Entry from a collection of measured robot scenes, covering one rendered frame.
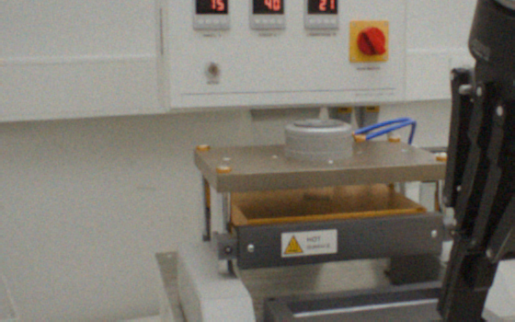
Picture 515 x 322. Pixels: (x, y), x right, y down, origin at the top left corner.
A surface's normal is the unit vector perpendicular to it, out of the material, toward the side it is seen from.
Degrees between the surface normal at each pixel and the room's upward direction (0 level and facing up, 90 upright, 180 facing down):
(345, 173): 90
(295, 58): 90
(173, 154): 90
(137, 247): 90
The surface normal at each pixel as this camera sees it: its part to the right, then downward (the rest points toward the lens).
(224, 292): 0.00, -0.99
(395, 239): 0.28, 0.16
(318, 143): 0.04, 0.16
